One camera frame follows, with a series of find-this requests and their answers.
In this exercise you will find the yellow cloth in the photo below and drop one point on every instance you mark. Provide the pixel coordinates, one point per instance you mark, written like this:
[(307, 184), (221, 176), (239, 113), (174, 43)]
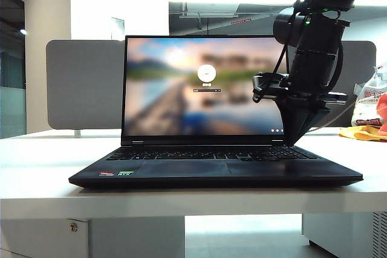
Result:
[(356, 134)]

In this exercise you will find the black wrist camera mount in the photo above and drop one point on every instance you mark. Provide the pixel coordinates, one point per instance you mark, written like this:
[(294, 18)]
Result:
[(266, 84)]

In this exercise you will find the red hanging ceiling sign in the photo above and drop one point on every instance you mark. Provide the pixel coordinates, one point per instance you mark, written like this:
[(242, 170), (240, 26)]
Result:
[(241, 22)]

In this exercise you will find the round silver drawer lock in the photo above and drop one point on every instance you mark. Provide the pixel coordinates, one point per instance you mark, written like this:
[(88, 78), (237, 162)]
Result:
[(72, 227)]

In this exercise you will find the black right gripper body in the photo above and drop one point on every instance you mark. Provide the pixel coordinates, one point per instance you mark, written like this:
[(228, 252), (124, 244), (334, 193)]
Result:
[(305, 94)]

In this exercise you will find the white cabinet with vent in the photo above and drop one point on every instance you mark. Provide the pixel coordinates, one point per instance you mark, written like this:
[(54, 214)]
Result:
[(341, 234)]

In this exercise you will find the white drawer cabinet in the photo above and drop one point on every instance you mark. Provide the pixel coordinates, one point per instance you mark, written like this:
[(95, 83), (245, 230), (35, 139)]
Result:
[(121, 240)]

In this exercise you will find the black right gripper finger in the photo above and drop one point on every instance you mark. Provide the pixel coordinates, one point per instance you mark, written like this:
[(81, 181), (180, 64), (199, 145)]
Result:
[(311, 116), (293, 119)]

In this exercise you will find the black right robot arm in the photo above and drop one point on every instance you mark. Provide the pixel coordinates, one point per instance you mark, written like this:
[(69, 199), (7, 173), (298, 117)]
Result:
[(317, 37)]

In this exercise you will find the paper notice on wall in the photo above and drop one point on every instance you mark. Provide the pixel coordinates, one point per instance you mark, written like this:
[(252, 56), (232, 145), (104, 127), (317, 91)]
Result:
[(117, 28)]

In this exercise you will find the small white divider bracket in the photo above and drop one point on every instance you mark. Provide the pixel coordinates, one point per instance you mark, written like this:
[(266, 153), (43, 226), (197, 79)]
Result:
[(77, 133)]

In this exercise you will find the black Lenovo gaming laptop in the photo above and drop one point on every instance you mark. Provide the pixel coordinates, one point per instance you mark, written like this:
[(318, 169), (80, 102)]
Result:
[(181, 167)]

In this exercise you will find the gray fabric desk divider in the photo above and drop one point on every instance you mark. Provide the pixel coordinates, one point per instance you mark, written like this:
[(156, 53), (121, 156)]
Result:
[(84, 89)]

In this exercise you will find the white plastic bag red print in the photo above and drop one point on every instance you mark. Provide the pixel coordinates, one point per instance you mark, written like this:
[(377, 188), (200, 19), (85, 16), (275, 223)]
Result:
[(366, 104)]

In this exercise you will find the orange-red soft object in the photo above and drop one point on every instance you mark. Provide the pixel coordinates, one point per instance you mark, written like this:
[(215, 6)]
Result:
[(383, 107)]

